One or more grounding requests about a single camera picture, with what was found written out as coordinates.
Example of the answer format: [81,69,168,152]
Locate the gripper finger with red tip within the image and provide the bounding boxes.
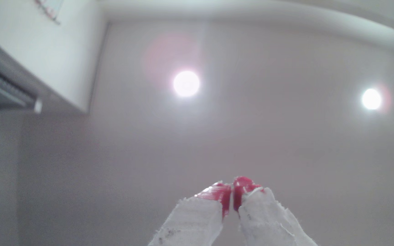
[233,176,318,246]
[147,182,232,246]

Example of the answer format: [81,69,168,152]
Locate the round ceiling light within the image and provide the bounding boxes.
[172,70,201,98]
[361,88,383,110]

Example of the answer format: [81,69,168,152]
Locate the grey window blind rail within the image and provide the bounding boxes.
[0,60,44,114]

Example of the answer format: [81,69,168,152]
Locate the wall poster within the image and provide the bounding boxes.
[34,0,64,25]

